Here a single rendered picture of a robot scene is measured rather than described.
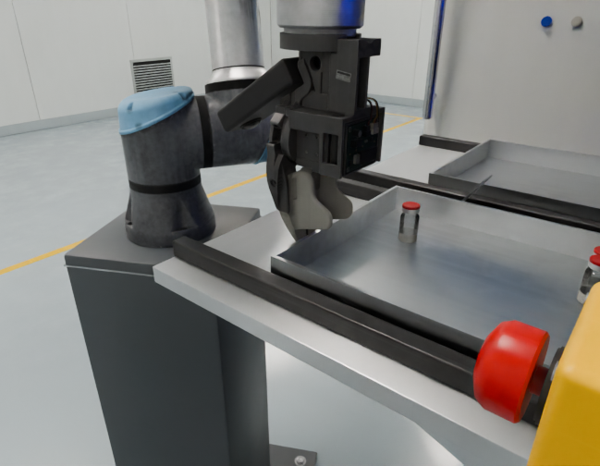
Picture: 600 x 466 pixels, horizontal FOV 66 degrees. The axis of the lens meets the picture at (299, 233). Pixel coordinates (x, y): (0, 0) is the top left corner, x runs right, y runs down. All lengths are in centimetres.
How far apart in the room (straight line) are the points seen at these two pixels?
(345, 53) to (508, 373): 28
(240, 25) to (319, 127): 40
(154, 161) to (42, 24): 502
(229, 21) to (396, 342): 56
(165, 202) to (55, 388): 116
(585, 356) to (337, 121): 27
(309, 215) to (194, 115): 34
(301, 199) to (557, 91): 92
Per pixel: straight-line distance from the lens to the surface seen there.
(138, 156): 75
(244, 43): 78
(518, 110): 130
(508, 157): 95
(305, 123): 42
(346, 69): 41
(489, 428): 36
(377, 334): 39
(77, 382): 181
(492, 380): 21
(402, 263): 52
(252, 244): 56
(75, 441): 162
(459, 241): 59
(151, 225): 77
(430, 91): 126
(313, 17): 40
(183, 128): 73
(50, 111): 575
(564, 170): 93
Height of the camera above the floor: 113
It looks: 26 degrees down
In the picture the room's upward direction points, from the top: straight up
